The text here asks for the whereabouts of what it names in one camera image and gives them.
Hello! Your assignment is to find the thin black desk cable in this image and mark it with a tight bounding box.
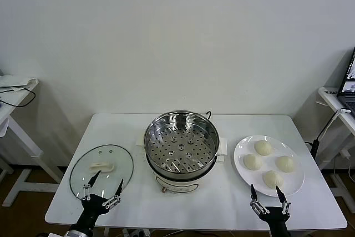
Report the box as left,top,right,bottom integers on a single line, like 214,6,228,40
0,85,36,108

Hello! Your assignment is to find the white side desk with laptop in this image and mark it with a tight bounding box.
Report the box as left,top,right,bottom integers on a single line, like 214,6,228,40
317,87,355,207

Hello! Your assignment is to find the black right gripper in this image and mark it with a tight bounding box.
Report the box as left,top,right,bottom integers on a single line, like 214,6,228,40
249,183,292,237

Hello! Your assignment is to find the white electric cooking pot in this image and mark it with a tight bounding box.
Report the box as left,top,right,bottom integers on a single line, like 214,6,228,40
134,133,230,195

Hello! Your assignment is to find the white oval plate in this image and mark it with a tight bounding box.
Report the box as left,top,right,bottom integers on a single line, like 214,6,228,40
233,135,305,198

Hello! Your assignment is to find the dark open laptop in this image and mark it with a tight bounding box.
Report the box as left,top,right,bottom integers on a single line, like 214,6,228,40
337,46,355,115

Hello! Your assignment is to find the black upright floor device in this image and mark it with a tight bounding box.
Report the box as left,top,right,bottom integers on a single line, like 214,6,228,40
305,138,320,163

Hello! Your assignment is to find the white crumpled cloth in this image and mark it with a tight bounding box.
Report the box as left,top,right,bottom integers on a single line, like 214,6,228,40
0,74,39,93

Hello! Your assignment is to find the perforated steel steamer basket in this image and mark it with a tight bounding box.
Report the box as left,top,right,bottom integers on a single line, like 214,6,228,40
143,110,220,176

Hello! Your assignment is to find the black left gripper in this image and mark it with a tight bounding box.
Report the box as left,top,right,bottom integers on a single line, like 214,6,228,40
75,170,125,232

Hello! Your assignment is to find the round glass pot lid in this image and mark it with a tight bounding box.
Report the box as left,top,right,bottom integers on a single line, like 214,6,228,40
69,144,134,203

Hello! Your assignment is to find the white steamed baozi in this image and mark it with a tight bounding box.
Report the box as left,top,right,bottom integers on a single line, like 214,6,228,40
275,155,295,173
262,170,285,189
253,139,274,157
243,153,263,171

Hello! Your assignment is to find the white side desk with cloth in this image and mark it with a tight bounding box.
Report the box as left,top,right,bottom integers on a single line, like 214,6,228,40
0,74,66,207

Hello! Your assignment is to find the white and black laptop cable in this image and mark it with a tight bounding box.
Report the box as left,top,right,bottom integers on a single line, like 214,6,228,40
317,108,353,140

